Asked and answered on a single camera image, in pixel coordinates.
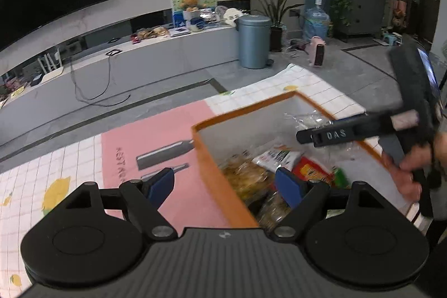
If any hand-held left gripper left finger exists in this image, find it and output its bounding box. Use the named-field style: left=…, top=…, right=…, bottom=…
left=65, top=167, right=179, bottom=242

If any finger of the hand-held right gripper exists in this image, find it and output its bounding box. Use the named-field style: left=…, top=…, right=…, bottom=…
left=296, top=111, right=420, bottom=148

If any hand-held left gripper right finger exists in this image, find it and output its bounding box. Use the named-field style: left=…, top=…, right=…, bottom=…
left=270, top=168, right=385, bottom=242

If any red snack bag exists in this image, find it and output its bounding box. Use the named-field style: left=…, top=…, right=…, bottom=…
left=291, top=156, right=336, bottom=185

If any clear bag of brown snacks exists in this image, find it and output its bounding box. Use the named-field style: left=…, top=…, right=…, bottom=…
left=284, top=111, right=329, bottom=131

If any white snack packet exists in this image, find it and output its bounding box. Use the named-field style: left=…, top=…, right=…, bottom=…
left=251, top=142, right=303, bottom=169

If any orange sticks snack bag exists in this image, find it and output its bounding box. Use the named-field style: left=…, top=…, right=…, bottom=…
left=256, top=191, right=292, bottom=232

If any clear bag of yellow chips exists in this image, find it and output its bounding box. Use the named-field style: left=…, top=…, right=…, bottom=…
left=218, top=153, right=276, bottom=201

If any orange cardboard box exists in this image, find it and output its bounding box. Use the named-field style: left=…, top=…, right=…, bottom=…
left=191, top=91, right=420, bottom=229

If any pile of small snacks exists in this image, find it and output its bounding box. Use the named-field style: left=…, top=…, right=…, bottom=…
left=131, top=26, right=170, bottom=44

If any person's right hand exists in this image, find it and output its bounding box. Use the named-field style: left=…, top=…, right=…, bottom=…
left=381, top=141, right=435, bottom=202

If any pink heater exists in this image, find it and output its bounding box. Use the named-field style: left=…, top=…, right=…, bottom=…
left=307, top=36, right=327, bottom=67

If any grey cabinet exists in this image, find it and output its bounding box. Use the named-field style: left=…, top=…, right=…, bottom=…
left=335, top=0, right=390, bottom=38

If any blue water jug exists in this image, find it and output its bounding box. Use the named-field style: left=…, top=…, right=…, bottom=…
left=302, top=0, right=331, bottom=44

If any blue grey trash can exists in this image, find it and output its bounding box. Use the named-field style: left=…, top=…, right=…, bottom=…
left=237, top=15, right=275, bottom=69

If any white tv console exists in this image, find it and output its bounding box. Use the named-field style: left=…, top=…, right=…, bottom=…
left=0, top=24, right=245, bottom=147

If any long leaf potted plant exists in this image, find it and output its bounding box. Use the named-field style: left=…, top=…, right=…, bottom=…
left=242, top=0, right=308, bottom=52

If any white round device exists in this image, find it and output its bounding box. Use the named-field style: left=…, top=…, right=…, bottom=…
left=223, top=8, right=245, bottom=27

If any white router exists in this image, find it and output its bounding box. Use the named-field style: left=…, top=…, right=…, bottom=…
left=38, top=52, right=65, bottom=78

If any white and blue mug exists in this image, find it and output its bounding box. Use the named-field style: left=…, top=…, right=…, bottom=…
left=185, top=17, right=206, bottom=31

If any black cable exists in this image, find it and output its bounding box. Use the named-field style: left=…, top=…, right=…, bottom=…
left=70, top=48, right=131, bottom=106

